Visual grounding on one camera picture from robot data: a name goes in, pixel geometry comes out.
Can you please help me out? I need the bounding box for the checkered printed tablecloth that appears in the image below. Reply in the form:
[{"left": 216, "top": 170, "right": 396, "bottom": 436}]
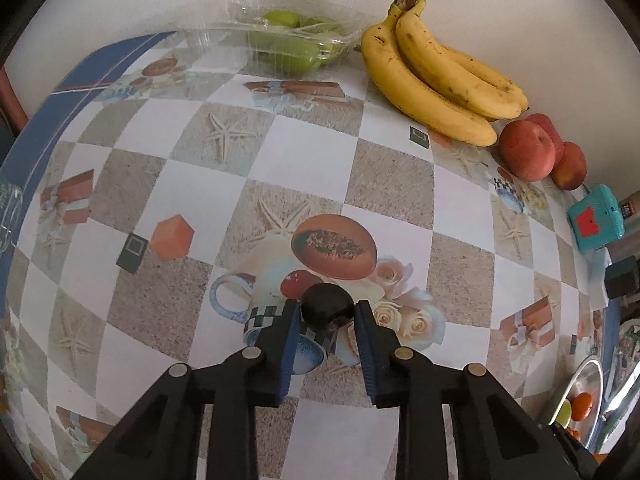
[{"left": 0, "top": 30, "right": 621, "bottom": 480}]

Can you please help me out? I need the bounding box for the orange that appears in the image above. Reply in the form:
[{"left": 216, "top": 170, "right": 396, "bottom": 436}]
[{"left": 571, "top": 392, "right": 593, "bottom": 422}]

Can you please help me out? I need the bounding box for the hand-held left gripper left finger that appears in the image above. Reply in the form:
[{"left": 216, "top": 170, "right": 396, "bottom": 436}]
[{"left": 72, "top": 299, "right": 303, "bottom": 480}]

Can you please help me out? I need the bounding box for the red apple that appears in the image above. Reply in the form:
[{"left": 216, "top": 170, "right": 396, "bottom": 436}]
[
  {"left": 525, "top": 112, "right": 564, "bottom": 153},
  {"left": 550, "top": 141, "right": 588, "bottom": 191}
]

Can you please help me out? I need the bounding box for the stainless steel kettle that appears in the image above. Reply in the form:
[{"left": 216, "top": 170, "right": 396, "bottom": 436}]
[{"left": 616, "top": 192, "right": 640, "bottom": 241}]

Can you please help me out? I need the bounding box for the clear container with green fruit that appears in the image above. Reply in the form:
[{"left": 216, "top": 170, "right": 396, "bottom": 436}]
[{"left": 175, "top": 0, "right": 362, "bottom": 73}]

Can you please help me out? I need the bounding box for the round stainless steel basin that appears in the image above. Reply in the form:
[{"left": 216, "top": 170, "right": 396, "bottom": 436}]
[{"left": 547, "top": 355, "right": 606, "bottom": 456}]

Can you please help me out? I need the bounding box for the teal plastic box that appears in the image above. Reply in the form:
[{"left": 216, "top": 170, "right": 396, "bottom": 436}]
[{"left": 567, "top": 184, "right": 626, "bottom": 252}]

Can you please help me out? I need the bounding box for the black power adapter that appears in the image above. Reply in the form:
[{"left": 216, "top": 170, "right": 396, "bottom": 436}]
[{"left": 605, "top": 256, "right": 640, "bottom": 297}]

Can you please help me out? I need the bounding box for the dark purple round fruit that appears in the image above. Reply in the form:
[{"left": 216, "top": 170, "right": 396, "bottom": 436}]
[{"left": 301, "top": 283, "right": 356, "bottom": 333}]

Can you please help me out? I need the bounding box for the pale pink apple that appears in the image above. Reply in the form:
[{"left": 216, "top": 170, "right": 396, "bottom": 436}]
[{"left": 499, "top": 120, "right": 557, "bottom": 182}]

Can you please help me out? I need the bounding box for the yellow banana bunch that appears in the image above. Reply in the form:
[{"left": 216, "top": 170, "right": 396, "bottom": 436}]
[{"left": 360, "top": 0, "right": 530, "bottom": 147}]

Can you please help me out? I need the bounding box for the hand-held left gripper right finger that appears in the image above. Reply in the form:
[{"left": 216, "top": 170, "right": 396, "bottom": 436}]
[{"left": 354, "top": 300, "right": 576, "bottom": 480}]

